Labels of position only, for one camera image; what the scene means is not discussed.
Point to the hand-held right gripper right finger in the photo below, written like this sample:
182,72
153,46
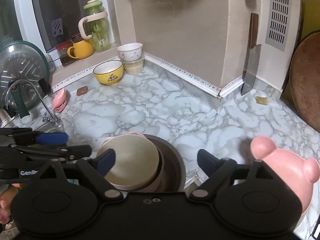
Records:
203,161

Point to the glass pot lid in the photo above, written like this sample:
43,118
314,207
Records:
25,62

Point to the brown soap bar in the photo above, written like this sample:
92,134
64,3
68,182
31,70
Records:
82,90

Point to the yellow bowl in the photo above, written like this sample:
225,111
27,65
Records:
110,76

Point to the small white bottle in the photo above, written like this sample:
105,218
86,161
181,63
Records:
50,62

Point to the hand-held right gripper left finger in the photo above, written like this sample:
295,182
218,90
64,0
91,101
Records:
108,158

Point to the cleaver knife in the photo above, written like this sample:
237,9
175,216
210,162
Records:
251,67

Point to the yellow mug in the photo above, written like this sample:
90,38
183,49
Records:
82,50

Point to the cream bowl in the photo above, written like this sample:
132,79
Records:
135,160

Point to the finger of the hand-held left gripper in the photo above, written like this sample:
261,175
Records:
52,138
75,151

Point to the small yellow sponge piece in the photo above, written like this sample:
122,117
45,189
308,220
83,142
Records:
261,100

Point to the white vent panel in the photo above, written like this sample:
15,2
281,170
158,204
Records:
291,62

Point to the green drinking bottle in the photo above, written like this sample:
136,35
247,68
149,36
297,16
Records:
100,37

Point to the large stainless steel bowl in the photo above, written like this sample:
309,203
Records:
175,170

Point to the chrome faucet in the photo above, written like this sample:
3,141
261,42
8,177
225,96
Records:
48,117

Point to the pink silicone pot holder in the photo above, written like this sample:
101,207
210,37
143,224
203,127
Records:
59,101

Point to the white floral bowl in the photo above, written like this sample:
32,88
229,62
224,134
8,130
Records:
130,53

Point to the brown glass jar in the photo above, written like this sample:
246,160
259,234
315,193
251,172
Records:
62,55

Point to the round wooden cutting board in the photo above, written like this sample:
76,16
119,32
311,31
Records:
307,85

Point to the clear plastic container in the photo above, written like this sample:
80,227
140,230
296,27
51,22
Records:
133,68

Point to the pink bear-shaped plate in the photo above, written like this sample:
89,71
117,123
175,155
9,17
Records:
282,170

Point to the person's left hand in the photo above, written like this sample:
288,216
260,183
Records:
7,195

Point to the white patterned edging strip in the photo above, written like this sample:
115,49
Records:
180,73

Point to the black plastic block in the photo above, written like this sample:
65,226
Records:
44,86

